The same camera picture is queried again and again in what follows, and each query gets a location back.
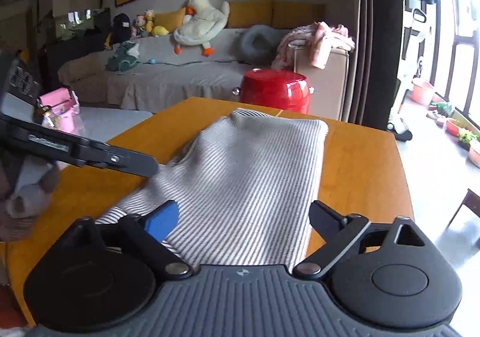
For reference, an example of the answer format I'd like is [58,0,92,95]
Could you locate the gloved hand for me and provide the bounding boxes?
[1,151,60,242]

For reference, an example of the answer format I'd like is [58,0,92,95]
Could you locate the white plush goose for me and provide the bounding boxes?
[173,0,230,56]

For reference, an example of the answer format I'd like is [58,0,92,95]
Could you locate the grey neck pillow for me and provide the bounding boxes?
[238,25,284,65]

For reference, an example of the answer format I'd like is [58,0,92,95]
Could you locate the grey covered sofa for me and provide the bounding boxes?
[58,23,297,113]

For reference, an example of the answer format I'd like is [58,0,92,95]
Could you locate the black plush toy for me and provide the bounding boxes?
[104,13,132,50]

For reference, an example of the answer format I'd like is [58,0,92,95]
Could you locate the pink plastic basin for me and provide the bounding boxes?
[411,77,434,106]

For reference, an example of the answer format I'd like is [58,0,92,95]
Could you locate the green knit cloth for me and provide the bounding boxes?
[106,41,140,74]

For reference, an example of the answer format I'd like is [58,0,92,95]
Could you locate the beige armchair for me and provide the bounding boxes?
[294,47,349,121]

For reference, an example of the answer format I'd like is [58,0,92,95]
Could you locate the small plush toys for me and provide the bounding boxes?
[131,10,170,38]

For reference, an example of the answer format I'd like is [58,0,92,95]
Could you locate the grey striped knit garment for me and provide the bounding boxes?
[99,108,328,269]

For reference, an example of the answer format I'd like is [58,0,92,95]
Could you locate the pink clothes pile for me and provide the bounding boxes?
[271,21,355,69]

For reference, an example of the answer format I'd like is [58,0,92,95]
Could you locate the red round stool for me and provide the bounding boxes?
[232,68,314,114]

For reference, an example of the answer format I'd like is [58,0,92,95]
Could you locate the dark curtain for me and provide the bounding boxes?
[343,0,404,130]

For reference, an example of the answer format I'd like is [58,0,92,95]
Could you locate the white marble coffee table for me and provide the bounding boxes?
[73,107,152,143]

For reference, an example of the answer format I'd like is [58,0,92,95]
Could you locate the pink toy box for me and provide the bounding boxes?
[37,87,85,136]

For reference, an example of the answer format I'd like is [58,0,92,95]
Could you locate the white floor cleaner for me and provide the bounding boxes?
[386,8,429,142]

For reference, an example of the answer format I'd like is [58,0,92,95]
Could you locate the glass fish tank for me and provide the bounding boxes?
[35,0,112,50]

